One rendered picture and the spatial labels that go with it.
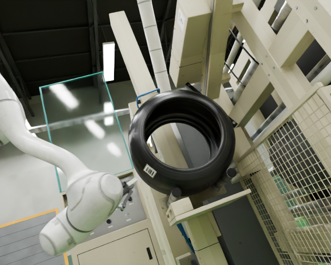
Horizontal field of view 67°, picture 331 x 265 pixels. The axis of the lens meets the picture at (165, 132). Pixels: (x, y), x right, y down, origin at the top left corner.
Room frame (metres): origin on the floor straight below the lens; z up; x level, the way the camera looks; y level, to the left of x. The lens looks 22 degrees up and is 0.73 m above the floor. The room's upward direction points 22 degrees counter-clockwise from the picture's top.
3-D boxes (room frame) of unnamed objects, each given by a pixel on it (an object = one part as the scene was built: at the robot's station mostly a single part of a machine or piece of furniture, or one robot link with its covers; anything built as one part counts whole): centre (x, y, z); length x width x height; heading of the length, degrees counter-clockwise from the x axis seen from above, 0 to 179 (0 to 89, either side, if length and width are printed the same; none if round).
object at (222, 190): (1.52, -0.01, 0.90); 0.40 x 0.03 x 0.10; 102
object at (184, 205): (1.32, 0.09, 0.83); 0.36 x 0.09 x 0.06; 12
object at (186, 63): (1.29, -0.37, 1.71); 0.61 x 0.25 x 0.15; 12
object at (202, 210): (1.35, -0.05, 0.80); 0.37 x 0.36 x 0.02; 102
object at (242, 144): (1.64, -0.38, 1.05); 0.20 x 0.15 x 0.30; 12
